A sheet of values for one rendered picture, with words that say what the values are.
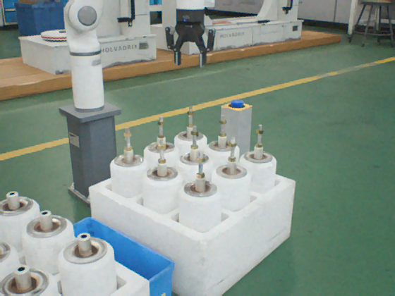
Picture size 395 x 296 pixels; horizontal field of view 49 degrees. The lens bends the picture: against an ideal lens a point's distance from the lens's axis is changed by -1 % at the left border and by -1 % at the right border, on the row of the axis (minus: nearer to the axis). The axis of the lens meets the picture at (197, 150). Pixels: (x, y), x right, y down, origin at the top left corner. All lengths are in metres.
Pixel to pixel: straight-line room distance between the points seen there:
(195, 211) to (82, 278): 0.30
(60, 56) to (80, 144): 1.62
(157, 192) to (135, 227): 0.11
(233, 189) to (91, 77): 0.57
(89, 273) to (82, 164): 0.69
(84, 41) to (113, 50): 1.79
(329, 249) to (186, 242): 0.47
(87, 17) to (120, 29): 2.05
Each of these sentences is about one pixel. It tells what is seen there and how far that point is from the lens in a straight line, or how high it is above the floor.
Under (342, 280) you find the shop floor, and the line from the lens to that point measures 1.17.
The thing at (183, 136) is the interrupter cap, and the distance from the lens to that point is 1.27.
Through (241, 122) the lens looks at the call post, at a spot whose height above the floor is 0.27.
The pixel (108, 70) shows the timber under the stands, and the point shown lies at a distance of 3.05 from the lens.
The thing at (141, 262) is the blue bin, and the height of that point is 0.07.
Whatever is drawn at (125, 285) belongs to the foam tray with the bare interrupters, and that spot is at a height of 0.18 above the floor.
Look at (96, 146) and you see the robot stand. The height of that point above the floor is 0.20.
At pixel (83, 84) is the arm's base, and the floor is 0.39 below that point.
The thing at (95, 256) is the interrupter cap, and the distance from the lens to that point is 0.77.
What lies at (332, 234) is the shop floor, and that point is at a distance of 1.34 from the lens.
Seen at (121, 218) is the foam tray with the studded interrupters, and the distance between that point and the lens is 1.10.
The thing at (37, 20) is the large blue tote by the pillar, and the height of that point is 0.20.
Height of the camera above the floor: 0.70
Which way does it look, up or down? 22 degrees down
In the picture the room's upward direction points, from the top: 1 degrees clockwise
